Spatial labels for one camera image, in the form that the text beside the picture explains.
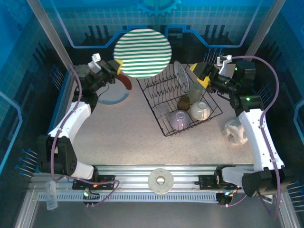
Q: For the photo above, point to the frosted pale tumbler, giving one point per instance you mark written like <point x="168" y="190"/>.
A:
<point x="196" y="93"/>

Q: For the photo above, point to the white plate with blue rings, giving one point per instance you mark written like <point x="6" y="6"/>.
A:
<point x="181" y="73"/>

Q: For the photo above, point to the plate with red blue rim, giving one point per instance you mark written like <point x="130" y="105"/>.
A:
<point x="116" y="95"/>

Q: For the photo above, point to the green white striped plate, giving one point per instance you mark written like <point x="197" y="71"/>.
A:
<point x="142" y="53"/>

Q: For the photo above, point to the white ceramic bowl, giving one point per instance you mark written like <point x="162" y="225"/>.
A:
<point x="200" y="111"/>

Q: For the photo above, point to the small brown cup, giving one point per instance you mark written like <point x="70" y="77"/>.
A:
<point x="183" y="103"/>

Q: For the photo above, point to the small clear glass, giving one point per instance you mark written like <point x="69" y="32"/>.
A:
<point x="163" y="110"/>

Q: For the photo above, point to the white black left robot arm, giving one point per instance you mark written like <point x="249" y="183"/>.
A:
<point x="71" y="121"/>

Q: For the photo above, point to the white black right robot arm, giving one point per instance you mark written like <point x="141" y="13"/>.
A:
<point x="259" y="140"/>

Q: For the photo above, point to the white crumpled towel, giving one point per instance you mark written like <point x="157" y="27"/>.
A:
<point x="234" y="133"/>

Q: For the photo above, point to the grey round disc with hole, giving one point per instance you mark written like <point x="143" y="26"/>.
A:
<point x="154" y="181"/>

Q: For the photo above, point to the clear plastic tube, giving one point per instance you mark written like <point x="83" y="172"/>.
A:
<point x="51" y="197"/>

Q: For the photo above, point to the aluminium frame post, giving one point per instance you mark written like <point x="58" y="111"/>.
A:
<point x="266" y="26"/>
<point x="51" y="35"/>

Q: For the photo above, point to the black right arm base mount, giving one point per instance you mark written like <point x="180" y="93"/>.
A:
<point x="206" y="181"/>

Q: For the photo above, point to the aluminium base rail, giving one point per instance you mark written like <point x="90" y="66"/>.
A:
<point x="133" y="174"/>

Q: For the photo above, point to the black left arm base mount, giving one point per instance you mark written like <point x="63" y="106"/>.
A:
<point x="107" y="181"/>

